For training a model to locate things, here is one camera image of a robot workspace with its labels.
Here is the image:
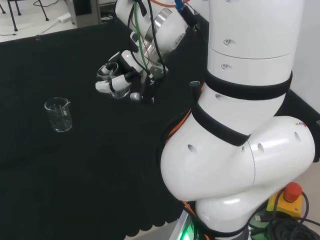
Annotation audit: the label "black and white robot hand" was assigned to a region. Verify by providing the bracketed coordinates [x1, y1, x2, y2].
[94, 49, 141, 101]

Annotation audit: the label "small clear glass beaker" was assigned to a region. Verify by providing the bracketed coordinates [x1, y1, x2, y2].
[96, 62, 131, 100]

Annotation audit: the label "clear glass beaker with spout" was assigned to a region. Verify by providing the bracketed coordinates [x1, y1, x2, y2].
[44, 96, 74, 133]

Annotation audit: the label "black plug with blue socket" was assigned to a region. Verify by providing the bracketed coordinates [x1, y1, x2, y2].
[188, 80, 202, 99]

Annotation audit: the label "grey cabinet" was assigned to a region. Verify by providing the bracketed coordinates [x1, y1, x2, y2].
[68, 0, 102, 27]

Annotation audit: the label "white power strip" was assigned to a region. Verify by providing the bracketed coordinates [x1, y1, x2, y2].
[56, 13, 72, 23]

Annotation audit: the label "black bench cloth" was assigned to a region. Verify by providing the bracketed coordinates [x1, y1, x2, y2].
[0, 9, 320, 238]

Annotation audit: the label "black adapter with blue plug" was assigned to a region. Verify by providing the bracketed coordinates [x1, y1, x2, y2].
[174, 0, 201, 33]

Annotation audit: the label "black tripod legs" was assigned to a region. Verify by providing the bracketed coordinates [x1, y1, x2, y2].
[0, 0, 51, 32]

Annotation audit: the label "green base board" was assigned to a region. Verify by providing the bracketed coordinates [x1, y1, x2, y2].
[249, 206, 276, 236]

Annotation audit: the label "yellow stop button box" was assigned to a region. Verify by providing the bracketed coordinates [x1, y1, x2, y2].
[265, 181, 304, 219]

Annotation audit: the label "orange cable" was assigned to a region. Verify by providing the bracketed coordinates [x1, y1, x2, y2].
[149, 0, 211, 240]

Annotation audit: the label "coil of black cables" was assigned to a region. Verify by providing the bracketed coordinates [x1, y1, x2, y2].
[249, 186, 320, 240]

